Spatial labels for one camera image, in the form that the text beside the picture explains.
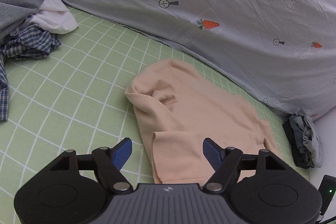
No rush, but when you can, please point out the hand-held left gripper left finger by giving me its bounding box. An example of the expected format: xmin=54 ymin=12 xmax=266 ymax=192
xmin=46 ymin=138 xmax=133 ymax=194

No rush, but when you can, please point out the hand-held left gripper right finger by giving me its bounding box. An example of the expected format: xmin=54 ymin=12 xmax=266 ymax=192
xmin=202 ymin=138 xmax=289 ymax=194

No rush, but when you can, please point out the beige shirt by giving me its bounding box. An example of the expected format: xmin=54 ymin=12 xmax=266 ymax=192
xmin=124 ymin=59 xmax=284 ymax=185

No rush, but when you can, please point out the folded black garment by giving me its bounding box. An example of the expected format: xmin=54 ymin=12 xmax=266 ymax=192
xmin=282 ymin=122 xmax=315 ymax=169

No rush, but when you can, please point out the folded grey crumpled garment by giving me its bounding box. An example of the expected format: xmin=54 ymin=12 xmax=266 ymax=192
xmin=294 ymin=112 xmax=324 ymax=168

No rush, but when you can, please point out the folded dark teal garment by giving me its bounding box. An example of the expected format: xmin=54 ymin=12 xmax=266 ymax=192
xmin=289 ymin=115 xmax=305 ymax=153

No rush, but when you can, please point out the green checked bed sheet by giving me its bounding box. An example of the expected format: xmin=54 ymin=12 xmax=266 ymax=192
xmin=0 ymin=5 xmax=310 ymax=224

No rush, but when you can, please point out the blue plaid shirt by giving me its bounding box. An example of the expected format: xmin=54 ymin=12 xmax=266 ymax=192
xmin=0 ymin=24 xmax=62 ymax=122

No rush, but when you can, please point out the grey knit garment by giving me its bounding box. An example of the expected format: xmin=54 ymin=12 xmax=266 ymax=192
xmin=0 ymin=0 xmax=49 ymax=46

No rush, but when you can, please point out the black cable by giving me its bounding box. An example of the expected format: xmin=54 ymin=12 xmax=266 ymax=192
xmin=318 ymin=211 xmax=336 ymax=224

